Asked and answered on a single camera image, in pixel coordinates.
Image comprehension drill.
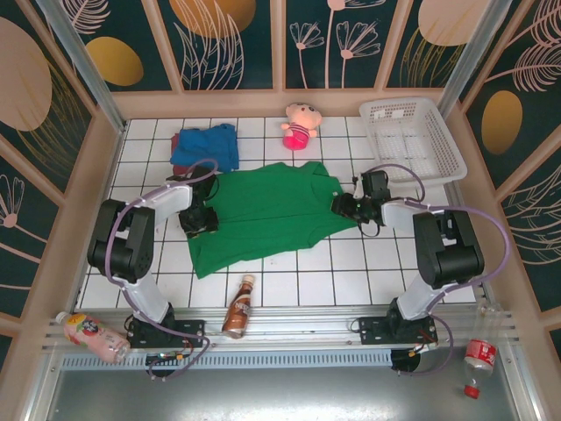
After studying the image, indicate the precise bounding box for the white plastic laundry basket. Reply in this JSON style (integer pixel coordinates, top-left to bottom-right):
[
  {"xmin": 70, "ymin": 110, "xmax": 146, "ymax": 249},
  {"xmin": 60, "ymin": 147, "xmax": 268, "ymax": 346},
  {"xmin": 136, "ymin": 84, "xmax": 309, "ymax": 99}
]
[{"xmin": 359, "ymin": 96, "xmax": 468, "ymax": 193}]

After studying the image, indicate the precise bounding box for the maroon tank top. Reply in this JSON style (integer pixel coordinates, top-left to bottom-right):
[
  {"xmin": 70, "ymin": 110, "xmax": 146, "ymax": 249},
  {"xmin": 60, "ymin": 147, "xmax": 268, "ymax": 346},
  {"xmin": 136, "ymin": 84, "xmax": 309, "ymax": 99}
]
[{"xmin": 168, "ymin": 133, "xmax": 194, "ymax": 176}]

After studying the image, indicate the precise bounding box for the green tank top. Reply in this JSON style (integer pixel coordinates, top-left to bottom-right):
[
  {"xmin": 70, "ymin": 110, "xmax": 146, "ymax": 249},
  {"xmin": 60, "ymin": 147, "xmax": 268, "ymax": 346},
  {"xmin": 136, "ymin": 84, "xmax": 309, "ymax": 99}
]
[{"xmin": 187, "ymin": 161, "xmax": 359, "ymax": 281}]

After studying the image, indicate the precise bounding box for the blue tank top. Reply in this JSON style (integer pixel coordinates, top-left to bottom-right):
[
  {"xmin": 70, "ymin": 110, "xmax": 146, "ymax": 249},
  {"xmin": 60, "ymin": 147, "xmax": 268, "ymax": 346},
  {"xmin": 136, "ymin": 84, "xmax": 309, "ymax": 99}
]
[{"xmin": 169, "ymin": 123, "xmax": 241, "ymax": 173}]

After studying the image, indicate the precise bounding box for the pink plush doll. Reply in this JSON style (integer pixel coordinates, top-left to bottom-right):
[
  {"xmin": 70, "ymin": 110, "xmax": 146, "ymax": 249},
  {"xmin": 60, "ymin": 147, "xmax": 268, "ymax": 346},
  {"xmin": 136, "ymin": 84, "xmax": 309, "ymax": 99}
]
[{"xmin": 280, "ymin": 103, "xmax": 324, "ymax": 152}]

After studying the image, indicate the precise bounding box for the brown drink bottle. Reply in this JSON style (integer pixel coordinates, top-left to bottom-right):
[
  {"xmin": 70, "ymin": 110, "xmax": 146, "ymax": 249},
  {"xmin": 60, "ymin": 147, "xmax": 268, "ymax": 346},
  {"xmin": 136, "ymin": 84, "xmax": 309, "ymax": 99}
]
[{"xmin": 221, "ymin": 275, "xmax": 258, "ymax": 339}]

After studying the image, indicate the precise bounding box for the pink drink bottle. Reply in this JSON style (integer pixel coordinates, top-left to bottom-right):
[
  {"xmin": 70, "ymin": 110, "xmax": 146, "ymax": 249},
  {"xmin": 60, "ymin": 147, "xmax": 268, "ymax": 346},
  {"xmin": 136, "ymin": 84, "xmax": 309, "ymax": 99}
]
[{"xmin": 55, "ymin": 310, "xmax": 132, "ymax": 364}]

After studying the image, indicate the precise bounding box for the grey metal panel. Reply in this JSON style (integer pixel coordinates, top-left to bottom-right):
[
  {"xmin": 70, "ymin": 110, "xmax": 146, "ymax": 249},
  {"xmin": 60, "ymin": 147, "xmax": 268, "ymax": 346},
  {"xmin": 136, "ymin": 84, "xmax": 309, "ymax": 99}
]
[{"xmin": 25, "ymin": 367, "xmax": 543, "ymax": 421}]

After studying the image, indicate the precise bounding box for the red label cola bottle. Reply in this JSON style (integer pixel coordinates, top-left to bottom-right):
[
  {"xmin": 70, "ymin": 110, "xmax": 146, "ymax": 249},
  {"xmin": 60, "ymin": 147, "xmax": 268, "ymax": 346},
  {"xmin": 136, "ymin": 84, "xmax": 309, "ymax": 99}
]
[{"xmin": 462, "ymin": 337, "xmax": 499, "ymax": 399}]

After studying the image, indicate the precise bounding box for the aluminium rail base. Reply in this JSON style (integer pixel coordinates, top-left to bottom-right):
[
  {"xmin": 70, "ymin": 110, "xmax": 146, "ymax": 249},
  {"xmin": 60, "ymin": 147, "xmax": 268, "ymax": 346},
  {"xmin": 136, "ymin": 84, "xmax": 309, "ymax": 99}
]
[{"xmin": 41, "ymin": 304, "xmax": 518, "ymax": 352}]

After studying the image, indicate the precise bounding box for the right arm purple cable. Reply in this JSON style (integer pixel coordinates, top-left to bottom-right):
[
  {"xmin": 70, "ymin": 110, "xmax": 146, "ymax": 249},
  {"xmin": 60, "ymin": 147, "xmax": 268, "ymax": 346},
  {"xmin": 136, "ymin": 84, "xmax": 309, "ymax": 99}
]
[{"xmin": 361, "ymin": 164, "xmax": 512, "ymax": 378}]

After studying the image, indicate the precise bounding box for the aluminium frame post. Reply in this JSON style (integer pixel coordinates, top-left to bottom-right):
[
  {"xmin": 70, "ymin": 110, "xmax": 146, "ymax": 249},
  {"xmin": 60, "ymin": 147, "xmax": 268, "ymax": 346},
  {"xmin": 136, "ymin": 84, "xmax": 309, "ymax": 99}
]
[
  {"xmin": 429, "ymin": 0, "xmax": 514, "ymax": 129},
  {"xmin": 34, "ymin": 0, "xmax": 129, "ymax": 135}
]

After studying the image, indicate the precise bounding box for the grey slotted cable duct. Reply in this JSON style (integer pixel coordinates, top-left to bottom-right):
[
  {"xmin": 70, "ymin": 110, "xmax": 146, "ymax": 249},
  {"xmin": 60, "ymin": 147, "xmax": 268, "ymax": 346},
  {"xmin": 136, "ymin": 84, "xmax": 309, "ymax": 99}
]
[{"xmin": 60, "ymin": 348, "xmax": 394, "ymax": 370}]

